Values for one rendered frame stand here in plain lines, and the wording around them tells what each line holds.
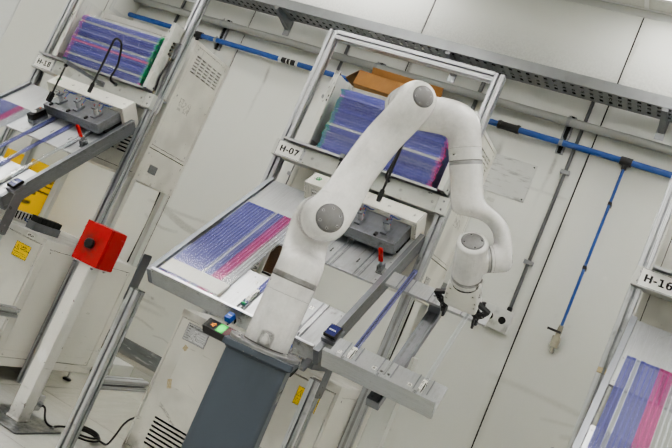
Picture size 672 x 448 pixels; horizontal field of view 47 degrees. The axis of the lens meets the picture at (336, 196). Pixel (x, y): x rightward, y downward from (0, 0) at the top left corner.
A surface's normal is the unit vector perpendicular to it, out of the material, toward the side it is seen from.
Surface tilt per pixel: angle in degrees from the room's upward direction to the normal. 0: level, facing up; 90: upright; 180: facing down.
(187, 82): 90
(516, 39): 90
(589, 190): 90
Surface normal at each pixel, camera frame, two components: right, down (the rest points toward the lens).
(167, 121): 0.85, 0.32
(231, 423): -0.05, -0.14
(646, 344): 0.04, -0.84
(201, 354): -0.36, -0.26
